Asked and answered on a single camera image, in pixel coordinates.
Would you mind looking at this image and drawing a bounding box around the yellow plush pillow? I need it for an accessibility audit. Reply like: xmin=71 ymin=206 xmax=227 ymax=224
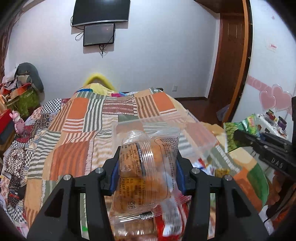
xmin=83 ymin=73 xmax=117 ymax=96

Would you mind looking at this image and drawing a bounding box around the pink heart wall decoration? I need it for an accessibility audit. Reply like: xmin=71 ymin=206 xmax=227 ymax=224
xmin=259 ymin=84 xmax=292 ymax=112

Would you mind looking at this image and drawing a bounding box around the green snack bag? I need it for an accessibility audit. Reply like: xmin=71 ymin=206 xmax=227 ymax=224
xmin=223 ymin=113 xmax=260 ymax=153

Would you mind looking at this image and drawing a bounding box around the white side cabinet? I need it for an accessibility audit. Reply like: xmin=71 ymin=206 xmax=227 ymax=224
xmin=256 ymin=109 xmax=290 ymax=141

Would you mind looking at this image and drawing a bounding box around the yellow biscuit packet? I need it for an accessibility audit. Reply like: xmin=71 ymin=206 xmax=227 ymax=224
xmin=111 ymin=218 xmax=158 ymax=240

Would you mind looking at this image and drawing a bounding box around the brown wooden door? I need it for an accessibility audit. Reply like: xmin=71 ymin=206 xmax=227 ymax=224
xmin=197 ymin=1 xmax=252 ymax=123

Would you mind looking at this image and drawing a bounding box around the patchwork striped bed blanket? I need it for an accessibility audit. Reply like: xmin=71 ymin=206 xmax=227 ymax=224
xmin=1 ymin=88 xmax=269 ymax=235

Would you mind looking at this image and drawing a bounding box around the red instant noodle packet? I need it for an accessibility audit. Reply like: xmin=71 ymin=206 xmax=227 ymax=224
xmin=154 ymin=195 xmax=191 ymax=240

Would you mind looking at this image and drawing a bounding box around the small black wall monitor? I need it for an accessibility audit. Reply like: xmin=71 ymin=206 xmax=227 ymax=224
xmin=83 ymin=23 xmax=115 ymax=47

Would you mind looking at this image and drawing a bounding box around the red and black box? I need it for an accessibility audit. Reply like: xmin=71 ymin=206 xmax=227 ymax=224
xmin=0 ymin=109 xmax=14 ymax=145

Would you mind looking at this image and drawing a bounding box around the pink plush toy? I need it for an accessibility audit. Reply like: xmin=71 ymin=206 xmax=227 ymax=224
xmin=10 ymin=110 xmax=25 ymax=136

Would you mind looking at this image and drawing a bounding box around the clear orange biscuit packet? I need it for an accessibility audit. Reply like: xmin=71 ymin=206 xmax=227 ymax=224
xmin=109 ymin=128 xmax=180 ymax=225

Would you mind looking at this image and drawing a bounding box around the clear plastic storage bin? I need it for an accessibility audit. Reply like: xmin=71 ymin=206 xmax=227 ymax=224
xmin=111 ymin=111 xmax=218 ymax=163

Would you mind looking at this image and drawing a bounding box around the blue white snack bag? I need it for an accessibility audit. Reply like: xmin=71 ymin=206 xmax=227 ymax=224
xmin=192 ymin=158 xmax=215 ymax=176

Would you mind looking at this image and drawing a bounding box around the grey cushion on pile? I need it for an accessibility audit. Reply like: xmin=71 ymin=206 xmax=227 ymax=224
xmin=15 ymin=62 xmax=44 ymax=93

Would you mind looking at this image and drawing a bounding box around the large black wall television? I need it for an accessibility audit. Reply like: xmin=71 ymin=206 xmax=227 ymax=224
xmin=72 ymin=0 xmax=130 ymax=27

